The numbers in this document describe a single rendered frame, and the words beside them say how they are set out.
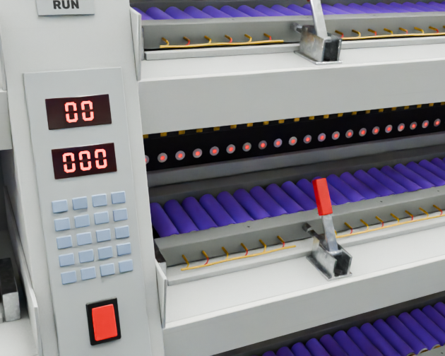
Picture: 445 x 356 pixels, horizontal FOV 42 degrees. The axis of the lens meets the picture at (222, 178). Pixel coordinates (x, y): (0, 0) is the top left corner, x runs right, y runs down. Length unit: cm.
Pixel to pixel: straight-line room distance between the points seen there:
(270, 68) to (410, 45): 19
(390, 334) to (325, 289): 25
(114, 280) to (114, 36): 18
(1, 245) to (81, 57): 23
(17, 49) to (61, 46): 3
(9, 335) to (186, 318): 14
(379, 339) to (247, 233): 27
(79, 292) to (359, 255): 29
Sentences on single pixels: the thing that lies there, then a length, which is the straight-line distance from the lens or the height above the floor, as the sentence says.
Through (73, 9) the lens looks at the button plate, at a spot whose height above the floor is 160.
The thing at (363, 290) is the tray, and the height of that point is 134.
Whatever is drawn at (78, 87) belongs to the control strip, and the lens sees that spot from 44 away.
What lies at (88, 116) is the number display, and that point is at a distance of 44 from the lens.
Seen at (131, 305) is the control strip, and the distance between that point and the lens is 47.
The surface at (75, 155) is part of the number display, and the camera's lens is 44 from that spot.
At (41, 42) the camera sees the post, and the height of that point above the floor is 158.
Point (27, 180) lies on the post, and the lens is 44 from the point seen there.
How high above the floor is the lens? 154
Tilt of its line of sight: 9 degrees down
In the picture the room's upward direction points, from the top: 5 degrees counter-clockwise
